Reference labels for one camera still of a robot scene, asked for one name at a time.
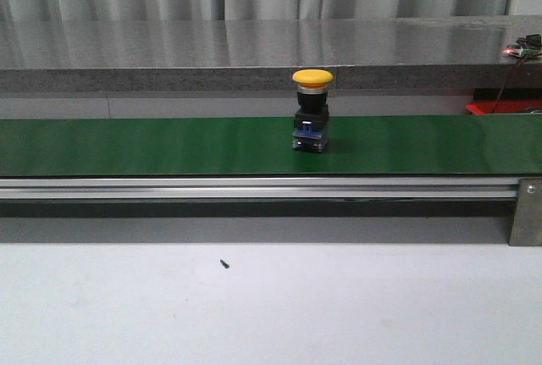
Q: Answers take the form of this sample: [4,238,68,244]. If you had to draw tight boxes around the red plastic tray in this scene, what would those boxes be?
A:
[466,99,541,115]

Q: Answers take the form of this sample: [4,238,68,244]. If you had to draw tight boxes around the aluminium conveyor side rail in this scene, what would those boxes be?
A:
[1,176,520,201]

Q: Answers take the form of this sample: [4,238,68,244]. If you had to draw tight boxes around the green conveyor belt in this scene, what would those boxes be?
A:
[1,114,541,177]

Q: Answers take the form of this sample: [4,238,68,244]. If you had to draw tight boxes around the thin brown wire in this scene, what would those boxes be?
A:
[490,53,529,115]

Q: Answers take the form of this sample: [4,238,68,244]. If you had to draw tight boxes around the steel conveyor support bracket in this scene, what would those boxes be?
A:
[509,178,542,246]

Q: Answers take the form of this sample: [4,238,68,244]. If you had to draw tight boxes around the small lit circuit board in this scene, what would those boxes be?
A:
[502,34,541,59]

